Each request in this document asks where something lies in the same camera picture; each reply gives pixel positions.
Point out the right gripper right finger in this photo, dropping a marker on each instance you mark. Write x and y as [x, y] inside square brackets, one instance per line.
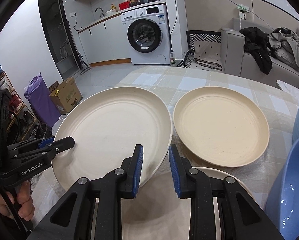
[218, 204]

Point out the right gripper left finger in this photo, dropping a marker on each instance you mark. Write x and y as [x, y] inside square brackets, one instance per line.
[92, 208]

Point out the large blue bowl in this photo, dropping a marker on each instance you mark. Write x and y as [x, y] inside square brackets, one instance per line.
[282, 206]

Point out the small cream plate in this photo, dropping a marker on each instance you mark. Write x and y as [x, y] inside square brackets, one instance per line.
[156, 212]

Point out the yellowish cream plate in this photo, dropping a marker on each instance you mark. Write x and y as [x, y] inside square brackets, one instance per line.
[221, 126]

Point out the large cream plate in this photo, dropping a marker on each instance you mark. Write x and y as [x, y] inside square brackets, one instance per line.
[106, 128]

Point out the person's left hand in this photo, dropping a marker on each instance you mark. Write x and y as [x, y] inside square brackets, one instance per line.
[23, 198]

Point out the wooden shoe rack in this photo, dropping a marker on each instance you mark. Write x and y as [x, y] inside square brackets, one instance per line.
[21, 121]

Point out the purple bag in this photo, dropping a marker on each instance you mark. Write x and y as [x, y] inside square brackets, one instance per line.
[38, 95]

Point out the cardboard box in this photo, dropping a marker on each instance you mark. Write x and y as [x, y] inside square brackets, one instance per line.
[66, 96]

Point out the white marble coffee table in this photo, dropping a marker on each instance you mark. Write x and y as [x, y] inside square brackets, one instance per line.
[293, 91]

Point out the white kitchen cabinet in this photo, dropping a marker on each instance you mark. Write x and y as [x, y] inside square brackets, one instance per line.
[105, 42]

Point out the grey sofa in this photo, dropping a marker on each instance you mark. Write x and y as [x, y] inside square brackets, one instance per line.
[235, 61]

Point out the plastic water bottle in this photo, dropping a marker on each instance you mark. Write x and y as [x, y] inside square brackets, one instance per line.
[172, 58]

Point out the black jacket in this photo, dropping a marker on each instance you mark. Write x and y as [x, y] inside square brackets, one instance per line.
[256, 44]

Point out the grey clothes pile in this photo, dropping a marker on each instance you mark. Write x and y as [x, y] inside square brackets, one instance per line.
[285, 46]

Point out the white washing machine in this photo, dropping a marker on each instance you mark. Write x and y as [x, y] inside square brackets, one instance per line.
[148, 34]

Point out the red box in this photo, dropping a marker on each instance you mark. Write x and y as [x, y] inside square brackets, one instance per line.
[124, 5]

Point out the wall power socket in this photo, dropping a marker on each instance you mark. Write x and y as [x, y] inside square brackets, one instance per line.
[242, 11]

